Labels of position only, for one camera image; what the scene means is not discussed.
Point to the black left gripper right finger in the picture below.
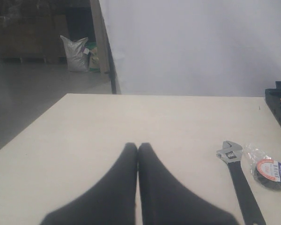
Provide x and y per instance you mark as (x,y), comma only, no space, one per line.
(166,201)

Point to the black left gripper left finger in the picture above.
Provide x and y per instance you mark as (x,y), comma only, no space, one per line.
(111,201)

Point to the adjustable wrench black handle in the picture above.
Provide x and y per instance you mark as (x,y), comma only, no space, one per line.
(231,154)

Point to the black electrical tape roll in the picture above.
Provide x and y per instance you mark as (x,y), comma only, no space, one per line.
(264,169)

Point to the black plastic tool case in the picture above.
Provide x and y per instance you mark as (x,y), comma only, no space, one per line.
(273,100)

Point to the green and tan bag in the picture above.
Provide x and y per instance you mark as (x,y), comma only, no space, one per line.
(94,65)

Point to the white woven sack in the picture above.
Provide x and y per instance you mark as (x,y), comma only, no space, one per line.
(77,60)

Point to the brown wooden crates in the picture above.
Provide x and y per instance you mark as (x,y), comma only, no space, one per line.
(31,29)

